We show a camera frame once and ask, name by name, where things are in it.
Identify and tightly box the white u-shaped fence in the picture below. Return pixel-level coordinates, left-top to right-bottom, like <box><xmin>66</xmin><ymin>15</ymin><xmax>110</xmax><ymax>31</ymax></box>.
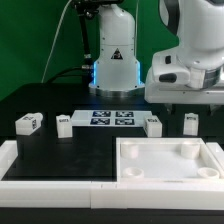
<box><xmin>0</xmin><ymin>141</ymin><xmax>224</xmax><ymax>210</ymax></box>

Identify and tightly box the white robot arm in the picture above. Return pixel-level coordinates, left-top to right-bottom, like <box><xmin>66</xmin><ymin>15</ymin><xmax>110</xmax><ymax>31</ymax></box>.
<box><xmin>72</xmin><ymin>0</ymin><xmax>224</xmax><ymax>106</ymax></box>

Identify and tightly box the white plate with tags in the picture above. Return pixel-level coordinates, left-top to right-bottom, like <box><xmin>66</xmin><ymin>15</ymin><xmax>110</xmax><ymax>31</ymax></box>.
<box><xmin>71</xmin><ymin>110</ymin><xmax>152</xmax><ymax>127</ymax></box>

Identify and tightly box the white square table top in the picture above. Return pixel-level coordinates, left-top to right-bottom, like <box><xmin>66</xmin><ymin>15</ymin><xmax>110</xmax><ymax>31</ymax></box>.
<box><xmin>116</xmin><ymin>138</ymin><xmax>224</xmax><ymax>182</ymax></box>

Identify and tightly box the white cable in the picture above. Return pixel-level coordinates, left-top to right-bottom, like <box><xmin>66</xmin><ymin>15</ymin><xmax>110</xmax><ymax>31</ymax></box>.
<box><xmin>40</xmin><ymin>0</ymin><xmax>73</xmax><ymax>84</ymax></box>

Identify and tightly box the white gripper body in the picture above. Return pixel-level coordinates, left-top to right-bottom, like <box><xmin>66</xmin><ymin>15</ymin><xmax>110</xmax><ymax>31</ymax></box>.
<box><xmin>145</xmin><ymin>49</ymin><xmax>224</xmax><ymax>104</ymax></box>

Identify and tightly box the black cable bundle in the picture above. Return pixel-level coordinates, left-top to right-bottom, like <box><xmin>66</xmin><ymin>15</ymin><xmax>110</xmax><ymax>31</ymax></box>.
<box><xmin>46</xmin><ymin>4</ymin><xmax>95</xmax><ymax>84</ymax></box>

